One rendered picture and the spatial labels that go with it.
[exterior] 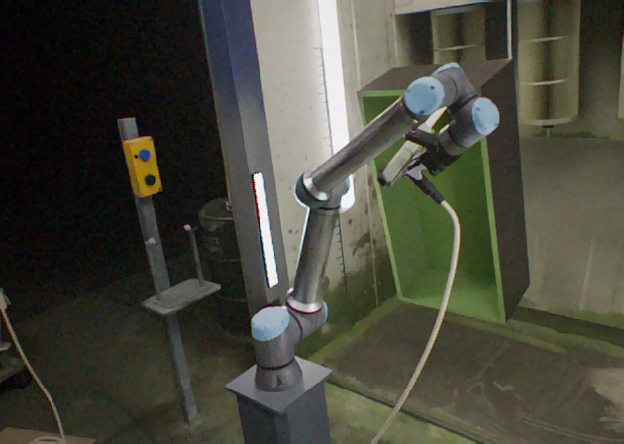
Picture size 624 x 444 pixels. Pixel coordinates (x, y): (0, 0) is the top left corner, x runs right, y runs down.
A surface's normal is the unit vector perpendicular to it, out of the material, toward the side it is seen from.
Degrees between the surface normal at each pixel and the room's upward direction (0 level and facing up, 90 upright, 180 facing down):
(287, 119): 90
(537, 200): 57
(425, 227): 101
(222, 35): 90
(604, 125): 90
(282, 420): 90
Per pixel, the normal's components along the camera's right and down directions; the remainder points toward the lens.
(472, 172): -0.59, 0.49
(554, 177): -0.61, -0.26
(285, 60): 0.75, 0.12
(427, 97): -0.56, 0.27
